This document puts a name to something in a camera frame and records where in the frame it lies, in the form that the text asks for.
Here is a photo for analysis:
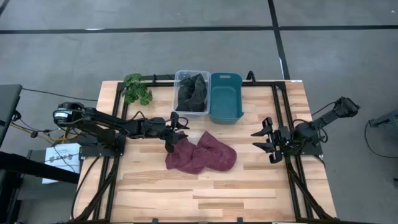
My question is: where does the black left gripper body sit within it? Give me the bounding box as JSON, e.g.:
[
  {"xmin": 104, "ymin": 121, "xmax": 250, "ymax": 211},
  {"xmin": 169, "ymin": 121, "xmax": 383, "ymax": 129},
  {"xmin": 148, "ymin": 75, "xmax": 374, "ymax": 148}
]
[{"xmin": 142, "ymin": 117, "xmax": 178, "ymax": 142}]

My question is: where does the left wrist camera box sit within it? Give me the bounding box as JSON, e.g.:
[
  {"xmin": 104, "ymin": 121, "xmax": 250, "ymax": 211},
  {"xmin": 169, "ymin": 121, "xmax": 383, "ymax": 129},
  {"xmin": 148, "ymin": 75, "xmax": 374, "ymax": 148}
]
[{"xmin": 147, "ymin": 117, "xmax": 167, "ymax": 130}]

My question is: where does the teal plastic bin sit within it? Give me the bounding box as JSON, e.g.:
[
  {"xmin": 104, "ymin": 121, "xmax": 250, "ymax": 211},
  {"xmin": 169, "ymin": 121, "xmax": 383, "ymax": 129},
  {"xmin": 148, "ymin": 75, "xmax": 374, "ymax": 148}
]
[{"xmin": 209, "ymin": 72, "xmax": 245, "ymax": 125}]

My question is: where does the black aluminium table frame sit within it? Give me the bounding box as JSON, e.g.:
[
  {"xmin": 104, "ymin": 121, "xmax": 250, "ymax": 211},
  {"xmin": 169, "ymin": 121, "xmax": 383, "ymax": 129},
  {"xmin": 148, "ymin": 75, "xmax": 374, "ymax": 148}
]
[{"xmin": 71, "ymin": 73, "xmax": 340, "ymax": 224}]

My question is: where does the green artificial plant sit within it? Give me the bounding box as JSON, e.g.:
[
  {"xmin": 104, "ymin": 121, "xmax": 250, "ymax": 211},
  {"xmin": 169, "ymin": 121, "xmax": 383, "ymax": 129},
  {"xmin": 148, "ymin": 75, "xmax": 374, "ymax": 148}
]
[{"xmin": 121, "ymin": 73, "xmax": 154, "ymax": 106}]

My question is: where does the dark side desk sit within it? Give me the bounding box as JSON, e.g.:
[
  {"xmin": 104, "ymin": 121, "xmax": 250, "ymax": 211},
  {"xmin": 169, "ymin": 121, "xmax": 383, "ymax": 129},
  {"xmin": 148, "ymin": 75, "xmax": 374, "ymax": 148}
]
[{"xmin": 0, "ymin": 83, "xmax": 81, "ymax": 224}]

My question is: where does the black cap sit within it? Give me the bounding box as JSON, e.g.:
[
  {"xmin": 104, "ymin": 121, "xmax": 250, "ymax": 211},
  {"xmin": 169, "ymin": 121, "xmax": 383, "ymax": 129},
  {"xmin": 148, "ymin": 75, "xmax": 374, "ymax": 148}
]
[{"xmin": 175, "ymin": 73, "xmax": 208, "ymax": 113}]

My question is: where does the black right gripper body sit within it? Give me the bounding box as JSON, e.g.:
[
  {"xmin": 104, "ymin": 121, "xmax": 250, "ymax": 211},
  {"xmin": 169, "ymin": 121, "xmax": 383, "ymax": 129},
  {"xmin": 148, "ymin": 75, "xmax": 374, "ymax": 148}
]
[{"xmin": 269, "ymin": 126, "xmax": 295, "ymax": 164}]

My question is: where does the white printed paper sheet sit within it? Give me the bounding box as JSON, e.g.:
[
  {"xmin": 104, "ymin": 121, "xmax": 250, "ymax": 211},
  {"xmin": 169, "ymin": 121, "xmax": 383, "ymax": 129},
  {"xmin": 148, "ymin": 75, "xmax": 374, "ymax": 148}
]
[{"xmin": 42, "ymin": 142, "xmax": 83, "ymax": 185}]

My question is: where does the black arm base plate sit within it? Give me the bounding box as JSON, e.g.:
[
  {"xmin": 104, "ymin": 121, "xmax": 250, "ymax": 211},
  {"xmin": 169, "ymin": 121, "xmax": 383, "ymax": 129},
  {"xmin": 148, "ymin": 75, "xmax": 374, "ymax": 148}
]
[
  {"xmin": 79, "ymin": 133, "xmax": 127, "ymax": 160},
  {"xmin": 300, "ymin": 142, "xmax": 324, "ymax": 157}
]

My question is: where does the thin black floor cable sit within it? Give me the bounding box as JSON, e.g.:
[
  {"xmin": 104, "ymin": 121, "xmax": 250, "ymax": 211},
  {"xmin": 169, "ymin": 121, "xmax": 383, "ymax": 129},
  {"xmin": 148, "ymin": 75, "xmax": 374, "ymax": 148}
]
[{"xmin": 21, "ymin": 88, "xmax": 99, "ymax": 103}]

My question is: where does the grey floor stand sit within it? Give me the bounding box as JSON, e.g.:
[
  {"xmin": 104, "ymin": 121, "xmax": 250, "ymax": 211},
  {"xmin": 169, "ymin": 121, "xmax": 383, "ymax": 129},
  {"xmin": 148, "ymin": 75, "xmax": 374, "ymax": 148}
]
[{"xmin": 369, "ymin": 108, "xmax": 398, "ymax": 129}]

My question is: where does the clear plastic bin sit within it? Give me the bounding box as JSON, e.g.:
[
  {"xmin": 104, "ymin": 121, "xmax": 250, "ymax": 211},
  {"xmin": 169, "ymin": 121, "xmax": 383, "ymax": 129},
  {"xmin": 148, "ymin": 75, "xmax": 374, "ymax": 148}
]
[{"xmin": 172, "ymin": 70, "xmax": 211, "ymax": 116}]

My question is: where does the black looped floor cable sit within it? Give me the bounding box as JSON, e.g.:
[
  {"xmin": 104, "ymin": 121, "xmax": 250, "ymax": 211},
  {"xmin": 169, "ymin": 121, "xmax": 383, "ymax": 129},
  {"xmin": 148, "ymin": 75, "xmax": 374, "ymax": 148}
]
[{"xmin": 364, "ymin": 119, "xmax": 398, "ymax": 159}]

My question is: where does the yellow cable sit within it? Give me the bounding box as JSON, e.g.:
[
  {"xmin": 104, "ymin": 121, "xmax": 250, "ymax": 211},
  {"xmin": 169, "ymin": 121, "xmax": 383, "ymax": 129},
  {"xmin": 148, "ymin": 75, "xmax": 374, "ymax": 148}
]
[{"xmin": 11, "ymin": 120, "xmax": 82, "ymax": 144}]

